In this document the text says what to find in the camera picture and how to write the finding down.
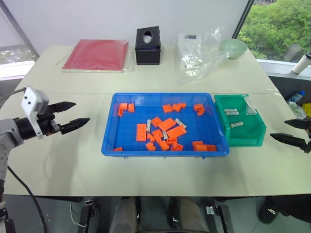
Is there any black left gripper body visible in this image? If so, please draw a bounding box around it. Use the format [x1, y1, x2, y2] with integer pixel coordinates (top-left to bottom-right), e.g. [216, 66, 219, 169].
[35, 106, 62, 137]

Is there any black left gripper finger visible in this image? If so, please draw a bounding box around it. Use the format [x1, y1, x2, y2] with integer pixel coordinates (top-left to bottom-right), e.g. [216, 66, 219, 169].
[59, 117, 91, 135]
[48, 101, 77, 114]

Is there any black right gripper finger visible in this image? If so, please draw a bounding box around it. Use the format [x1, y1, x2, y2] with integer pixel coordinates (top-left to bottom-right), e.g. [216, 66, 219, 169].
[270, 133, 311, 154]
[284, 118, 311, 131]

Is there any black tissue box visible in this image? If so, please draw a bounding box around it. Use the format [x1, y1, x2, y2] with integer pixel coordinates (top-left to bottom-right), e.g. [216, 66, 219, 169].
[135, 25, 162, 66]

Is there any white flat box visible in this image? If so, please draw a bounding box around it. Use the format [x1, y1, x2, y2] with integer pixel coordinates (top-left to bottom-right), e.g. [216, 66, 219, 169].
[177, 33, 204, 57]

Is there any crumpled clear plastic bottle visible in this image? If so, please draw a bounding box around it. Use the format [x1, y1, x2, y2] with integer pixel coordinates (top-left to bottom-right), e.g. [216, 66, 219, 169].
[287, 101, 308, 120]

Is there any yellow object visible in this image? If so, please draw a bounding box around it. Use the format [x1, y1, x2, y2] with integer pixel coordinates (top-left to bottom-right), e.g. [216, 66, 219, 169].
[302, 102, 311, 119]

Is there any blue-capped water bottle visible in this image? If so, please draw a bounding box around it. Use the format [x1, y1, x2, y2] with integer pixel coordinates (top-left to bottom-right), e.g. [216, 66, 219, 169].
[287, 90, 307, 103]

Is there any green plastic bin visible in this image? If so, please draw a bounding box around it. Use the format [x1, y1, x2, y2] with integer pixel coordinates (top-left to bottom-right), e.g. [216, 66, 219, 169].
[213, 94, 268, 148]

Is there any orange L-shaped block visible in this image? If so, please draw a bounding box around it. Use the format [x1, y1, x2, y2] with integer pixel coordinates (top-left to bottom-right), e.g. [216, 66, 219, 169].
[118, 103, 129, 117]

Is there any blue plastic tray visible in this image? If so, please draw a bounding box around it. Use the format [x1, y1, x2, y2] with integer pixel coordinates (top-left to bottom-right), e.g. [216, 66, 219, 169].
[101, 92, 230, 160]

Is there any white cylinder with black cap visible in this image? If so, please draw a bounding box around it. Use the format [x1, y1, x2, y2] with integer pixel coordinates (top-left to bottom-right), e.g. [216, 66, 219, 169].
[292, 52, 311, 74]

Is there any red flat folder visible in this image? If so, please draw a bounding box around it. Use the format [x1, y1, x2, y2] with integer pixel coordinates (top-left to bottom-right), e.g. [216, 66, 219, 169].
[61, 39, 130, 73]

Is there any long orange block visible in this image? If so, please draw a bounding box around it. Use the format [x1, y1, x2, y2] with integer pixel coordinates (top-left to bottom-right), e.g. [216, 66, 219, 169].
[166, 126, 188, 139]
[158, 117, 177, 132]
[136, 123, 147, 142]

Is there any black caster wheel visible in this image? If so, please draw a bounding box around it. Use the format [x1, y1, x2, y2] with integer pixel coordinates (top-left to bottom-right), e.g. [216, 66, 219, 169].
[258, 200, 280, 225]

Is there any pale green bowl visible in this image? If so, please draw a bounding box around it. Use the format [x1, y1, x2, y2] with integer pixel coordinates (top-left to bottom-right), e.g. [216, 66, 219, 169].
[220, 38, 248, 60]

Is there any grey rounded leg shape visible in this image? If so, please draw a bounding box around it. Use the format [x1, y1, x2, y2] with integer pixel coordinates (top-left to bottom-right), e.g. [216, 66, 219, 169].
[178, 197, 210, 233]
[108, 197, 142, 233]

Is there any clear plastic bag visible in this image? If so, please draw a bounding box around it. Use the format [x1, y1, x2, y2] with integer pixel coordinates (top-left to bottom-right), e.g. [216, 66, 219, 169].
[173, 26, 230, 85]

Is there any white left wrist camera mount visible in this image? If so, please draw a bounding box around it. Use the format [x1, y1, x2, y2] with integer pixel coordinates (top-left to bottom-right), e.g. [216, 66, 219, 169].
[20, 86, 51, 140]

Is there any grey camera cable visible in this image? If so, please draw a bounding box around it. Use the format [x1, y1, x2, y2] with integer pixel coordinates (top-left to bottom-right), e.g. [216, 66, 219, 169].
[0, 87, 26, 104]

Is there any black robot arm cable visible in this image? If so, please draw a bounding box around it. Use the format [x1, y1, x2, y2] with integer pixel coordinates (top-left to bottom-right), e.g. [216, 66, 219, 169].
[6, 166, 51, 233]

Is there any black table frame clamp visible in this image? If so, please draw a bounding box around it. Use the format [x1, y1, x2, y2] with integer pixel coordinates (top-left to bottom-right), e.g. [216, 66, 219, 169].
[206, 205, 234, 233]
[77, 198, 97, 233]

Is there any thin white cable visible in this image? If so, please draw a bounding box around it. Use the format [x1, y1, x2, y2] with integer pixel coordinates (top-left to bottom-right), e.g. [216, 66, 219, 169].
[69, 201, 87, 228]

